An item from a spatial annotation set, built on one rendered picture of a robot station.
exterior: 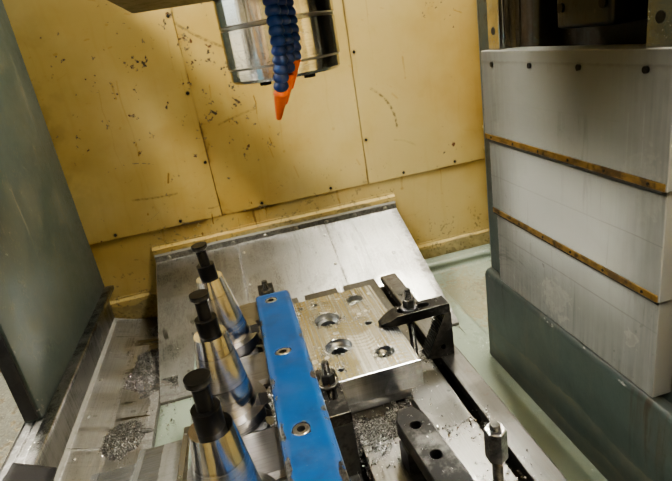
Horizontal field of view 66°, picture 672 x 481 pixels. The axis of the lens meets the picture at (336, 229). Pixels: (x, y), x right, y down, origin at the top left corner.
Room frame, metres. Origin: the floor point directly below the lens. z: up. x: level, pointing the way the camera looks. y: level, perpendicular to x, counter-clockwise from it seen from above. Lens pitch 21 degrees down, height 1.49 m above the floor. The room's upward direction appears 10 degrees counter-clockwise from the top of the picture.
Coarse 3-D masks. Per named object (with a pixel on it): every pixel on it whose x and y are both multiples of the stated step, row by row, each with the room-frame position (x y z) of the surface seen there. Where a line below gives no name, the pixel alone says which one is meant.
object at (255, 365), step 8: (264, 352) 0.43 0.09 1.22; (248, 360) 0.42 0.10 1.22; (256, 360) 0.42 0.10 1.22; (264, 360) 0.42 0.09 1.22; (248, 368) 0.41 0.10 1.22; (256, 368) 0.41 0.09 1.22; (264, 368) 0.41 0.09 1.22; (248, 376) 0.40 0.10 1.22; (256, 376) 0.40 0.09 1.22; (264, 376) 0.39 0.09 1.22; (264, 384) 0.39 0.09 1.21
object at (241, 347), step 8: (248, 320) 0.48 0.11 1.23; (256, 328) 0.47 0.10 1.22; (248, 336) 0.45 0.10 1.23; (256, 336) 0.45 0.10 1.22; (240, 344) 0.44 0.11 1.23; (248, 344) 0.44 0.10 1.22; (256, 344) 0.45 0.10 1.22; (240, 352) 0.43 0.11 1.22; (248, 352) 0.44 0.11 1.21; (256, 352) 0.45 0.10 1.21
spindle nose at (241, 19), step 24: (216, 0) 0.73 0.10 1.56; (240, 0) 0.70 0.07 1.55; (312, 0) 0.71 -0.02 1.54; (240, 24) 0.70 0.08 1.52; (264, 24) 0.69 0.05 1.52; (312, 24) 0.70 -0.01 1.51; (240, 48) 0.71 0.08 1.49; (264, 48) 0.69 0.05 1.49; (312, 48) 0.70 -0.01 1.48; (336, 48) 0.74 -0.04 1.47; (240, 72) 0.72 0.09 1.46; (264, 72) 0.70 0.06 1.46; (312, 72) 0.70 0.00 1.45
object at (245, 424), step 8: (256, 384) 0.37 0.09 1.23; (256, 392) 0.36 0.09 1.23; (264, 392) 0.36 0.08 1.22; (256, 400) 0.35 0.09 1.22; (264, 400) 0.36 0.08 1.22; (256, 408) 0.34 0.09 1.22; (264, 408) 0.34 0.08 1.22; (248, 416) 0.33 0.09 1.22; (256, 416) 0.33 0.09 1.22; (264, 416) 0.34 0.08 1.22; (240, 424) 0.32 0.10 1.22; (248, 424) 0.33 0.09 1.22; (256, 424) 0.33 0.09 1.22; (264, 424) 0.34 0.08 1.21; (240, 432) 0.32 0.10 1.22; (248, 432) 0.33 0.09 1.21
